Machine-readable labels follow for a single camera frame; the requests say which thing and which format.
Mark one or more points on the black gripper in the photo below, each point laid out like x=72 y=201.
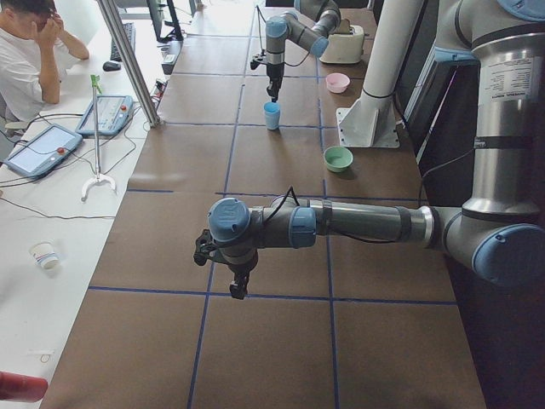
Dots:
x=241 y=269
x=273 y=75

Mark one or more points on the near blue teach pendant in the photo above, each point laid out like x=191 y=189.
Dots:
x=44 y=152

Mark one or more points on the black monitor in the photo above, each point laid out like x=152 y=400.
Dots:
x=165 y=22

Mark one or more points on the light blue cup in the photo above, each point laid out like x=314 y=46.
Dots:
x=272 y=120

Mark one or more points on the far blue teach pendant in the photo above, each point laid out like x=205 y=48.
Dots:
x=113 y=114

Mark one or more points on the red cylinder object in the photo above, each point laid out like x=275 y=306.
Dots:
x=22 y=388

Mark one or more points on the aluminium frame post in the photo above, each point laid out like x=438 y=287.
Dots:
x=114 y=24

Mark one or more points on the black computer mouse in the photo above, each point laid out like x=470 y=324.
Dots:
x=111 y=66

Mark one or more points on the cream toaster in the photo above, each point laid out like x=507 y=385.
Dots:
x=344 y=48

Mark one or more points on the toast slice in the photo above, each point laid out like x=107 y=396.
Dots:
x=344 y=27

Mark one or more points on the orange black connector strip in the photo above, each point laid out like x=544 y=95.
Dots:
x=158 y=89

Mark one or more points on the person in white shirt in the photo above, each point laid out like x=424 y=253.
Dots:
x=36 y=53

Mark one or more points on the blue teach pendant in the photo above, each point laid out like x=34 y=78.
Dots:
x=44 y=152
x=113 y=114

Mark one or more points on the grabber reacher stick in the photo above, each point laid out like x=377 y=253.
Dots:
x=99 y=178

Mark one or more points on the pink bowl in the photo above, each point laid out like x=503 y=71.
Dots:
x=337 y=83

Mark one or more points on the green bowl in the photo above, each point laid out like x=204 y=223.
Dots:
x=337 y=158

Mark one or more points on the paper cup on side table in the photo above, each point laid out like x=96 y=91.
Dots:
x=44 y=255

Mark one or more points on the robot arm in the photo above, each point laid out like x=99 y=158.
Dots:
x=314 y=40
x=489 y=233

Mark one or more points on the white camera pillar mount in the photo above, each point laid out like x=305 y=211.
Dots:
x=370 y=121

